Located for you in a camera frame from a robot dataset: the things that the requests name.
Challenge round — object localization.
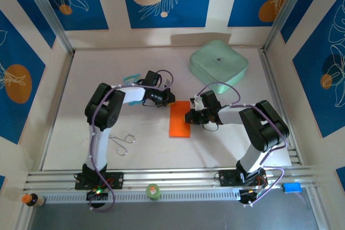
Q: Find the orange square paper sheet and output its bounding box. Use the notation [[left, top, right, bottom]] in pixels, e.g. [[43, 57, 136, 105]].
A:
[[169, 100, 191, 138]]

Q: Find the black controller board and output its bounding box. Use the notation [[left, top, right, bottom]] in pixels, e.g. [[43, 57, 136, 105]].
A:
[[238, 186, 267, 206], [86, 189, 109, 201]]

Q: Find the green tape roll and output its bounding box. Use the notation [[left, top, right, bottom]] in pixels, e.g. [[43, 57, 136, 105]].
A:
[[146, 183, 162, 201]]

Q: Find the aluminium corner post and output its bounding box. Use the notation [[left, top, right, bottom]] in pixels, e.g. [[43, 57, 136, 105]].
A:
[[20, 0, 75, 54], [263, 0, 315, 52]]

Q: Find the grey slotted cable duct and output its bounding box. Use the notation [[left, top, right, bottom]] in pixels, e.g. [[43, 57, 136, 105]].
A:
[[43, 188, 240, 204]]

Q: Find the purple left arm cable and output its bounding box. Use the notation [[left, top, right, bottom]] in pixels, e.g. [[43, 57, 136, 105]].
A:
[[87, 69, 175, 212]]

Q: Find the mint green zip case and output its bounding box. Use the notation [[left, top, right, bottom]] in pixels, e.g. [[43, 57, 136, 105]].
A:
[[188, 39, 249, 95]]

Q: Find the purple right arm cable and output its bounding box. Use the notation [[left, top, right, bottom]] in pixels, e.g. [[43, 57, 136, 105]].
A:
[[191, 81, 287, 207]]

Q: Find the aluminium rail frame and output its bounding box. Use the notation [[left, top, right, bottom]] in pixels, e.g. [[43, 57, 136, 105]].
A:
[[24, 165, 319, 191]]

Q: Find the orange capped bottle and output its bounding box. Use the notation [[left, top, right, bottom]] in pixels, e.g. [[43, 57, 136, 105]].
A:
[[21, 192, 46, 208]]

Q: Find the blue box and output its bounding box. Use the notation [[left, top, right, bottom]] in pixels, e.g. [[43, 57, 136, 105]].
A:
[[281, 183, 302, 193]]

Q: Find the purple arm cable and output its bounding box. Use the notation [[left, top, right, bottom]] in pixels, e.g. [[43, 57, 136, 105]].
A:
[[87, 69, 175, 212], [191, 81, 287, 207]]

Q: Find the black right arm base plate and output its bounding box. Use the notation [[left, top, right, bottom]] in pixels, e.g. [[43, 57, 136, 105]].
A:
[[218, 169, 268, 187]]

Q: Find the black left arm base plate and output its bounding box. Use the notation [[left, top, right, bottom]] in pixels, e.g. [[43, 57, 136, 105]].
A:
[[74, 172, 125, 190]]

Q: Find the light blue wipes packet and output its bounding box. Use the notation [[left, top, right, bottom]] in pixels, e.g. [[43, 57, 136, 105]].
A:
[[123, 73, 145, 106]]

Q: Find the aluminium side rail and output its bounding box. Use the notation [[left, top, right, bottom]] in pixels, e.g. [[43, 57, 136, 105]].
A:
[[40, 52, 75, 171], [260, 49, 302, 166]]

